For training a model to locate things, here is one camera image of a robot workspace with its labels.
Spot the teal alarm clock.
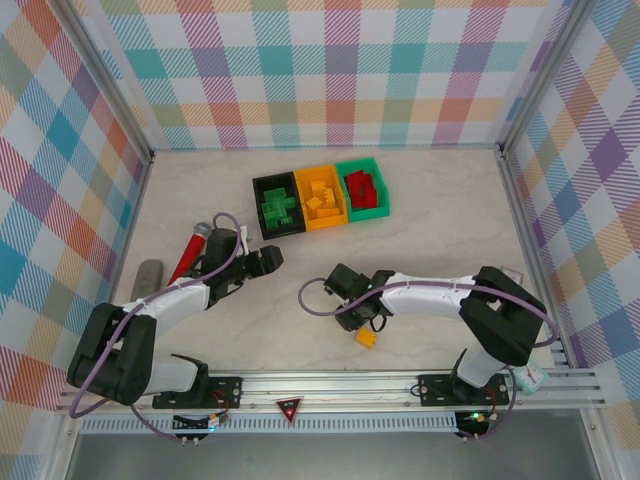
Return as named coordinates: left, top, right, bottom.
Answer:
left=514, top=362, right=547, bottom=396

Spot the small controller board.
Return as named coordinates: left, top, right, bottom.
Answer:
left=172, top=412, right=230, bottom=432
left=455, top=409, right=492, bottom=437

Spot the black plastic bin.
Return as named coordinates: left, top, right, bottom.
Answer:
left=252, top=172, right=307, bottom=240

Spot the yellow plastic bin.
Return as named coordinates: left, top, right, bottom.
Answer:
left=293, top=164, right=350, bottom=233

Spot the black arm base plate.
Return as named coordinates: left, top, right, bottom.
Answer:
left=417, top=373, right=511, bottom=407
left=152, top=375, right=245, bottom=411

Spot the aluminium frame post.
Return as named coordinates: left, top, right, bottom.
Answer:
left=497, top=0, right=597, bottom=156
left=58, top=0, right=156, bottom=164

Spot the red triangle badge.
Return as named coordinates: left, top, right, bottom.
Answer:
left=274, top=395, right=305, bottom=422

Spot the green plastic bin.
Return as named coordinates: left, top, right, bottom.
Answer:
left=334, top=156, right=391, bottom=224

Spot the grey oblong stone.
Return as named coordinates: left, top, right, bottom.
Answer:
left=130, top=259, right=165, bottom=304

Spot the slotted cable duct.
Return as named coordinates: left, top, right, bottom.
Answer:
left=79, top=417, right=461, bottom=434

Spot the red toy microphone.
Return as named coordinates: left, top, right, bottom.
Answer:
left=167, top=222, right=212, bottom=286

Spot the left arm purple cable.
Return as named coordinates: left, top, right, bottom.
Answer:
left=68, top=212, right=240, bottom=442

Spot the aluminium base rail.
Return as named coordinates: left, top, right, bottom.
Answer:
left=54, top=368, right=601, bottom=416

